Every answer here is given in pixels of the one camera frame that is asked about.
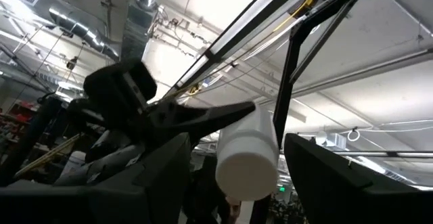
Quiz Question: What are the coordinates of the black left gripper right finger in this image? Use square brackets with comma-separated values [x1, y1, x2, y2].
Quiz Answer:
[284, 133, 433, 224]

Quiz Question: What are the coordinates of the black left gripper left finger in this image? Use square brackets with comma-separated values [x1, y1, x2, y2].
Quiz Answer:
[0, 133, 193, 224]

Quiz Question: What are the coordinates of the white pill bottle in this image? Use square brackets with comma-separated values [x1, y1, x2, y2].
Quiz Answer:
[214, 104, 280, 202]

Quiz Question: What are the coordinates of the white LED light bar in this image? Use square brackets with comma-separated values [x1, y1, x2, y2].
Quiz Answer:
[175, 0, 319, 90]

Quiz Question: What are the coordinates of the black aluminium rig frame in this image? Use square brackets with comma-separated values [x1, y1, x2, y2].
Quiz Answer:
[162, 0, 433, 150]

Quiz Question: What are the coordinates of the silver ventilation duct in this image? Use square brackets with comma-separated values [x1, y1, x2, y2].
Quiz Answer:
[49, 0, 160, 62]

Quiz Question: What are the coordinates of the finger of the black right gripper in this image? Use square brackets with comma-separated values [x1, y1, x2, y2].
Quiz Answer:
[148, 101, 256, 147]

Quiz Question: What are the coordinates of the white ceiling unit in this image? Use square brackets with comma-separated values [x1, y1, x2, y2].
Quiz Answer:
[316, 131, 348, 150]

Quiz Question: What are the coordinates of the yellow frame cable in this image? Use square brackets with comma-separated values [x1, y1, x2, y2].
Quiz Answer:
[272, 0, 315, 34]

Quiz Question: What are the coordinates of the person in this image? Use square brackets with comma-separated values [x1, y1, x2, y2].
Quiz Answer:
[184, 154, 245, 224]

